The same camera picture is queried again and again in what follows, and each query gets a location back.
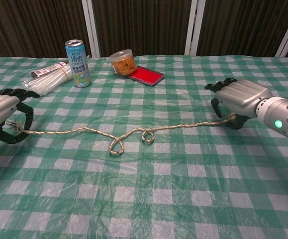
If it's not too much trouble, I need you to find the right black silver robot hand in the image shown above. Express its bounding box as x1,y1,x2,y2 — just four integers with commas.
204,77,274,130

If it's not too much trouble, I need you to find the beige braided rope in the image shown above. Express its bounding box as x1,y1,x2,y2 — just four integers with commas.
5,112,237,156

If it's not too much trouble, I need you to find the bundle of white straws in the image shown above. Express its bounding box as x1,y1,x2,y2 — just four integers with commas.
21,65,74,97

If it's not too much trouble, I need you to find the blue drink can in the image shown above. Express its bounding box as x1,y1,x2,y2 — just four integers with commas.
64,39,92,88

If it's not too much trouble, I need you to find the red ink pad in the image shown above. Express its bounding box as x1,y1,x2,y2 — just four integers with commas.
127,65,166,87

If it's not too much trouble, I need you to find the clear jar of rubber bands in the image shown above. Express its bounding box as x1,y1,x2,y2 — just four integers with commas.
109,49,137,76

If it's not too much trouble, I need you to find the green checked plastic tablecloth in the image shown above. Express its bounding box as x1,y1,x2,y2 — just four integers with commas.
0,54,288,239

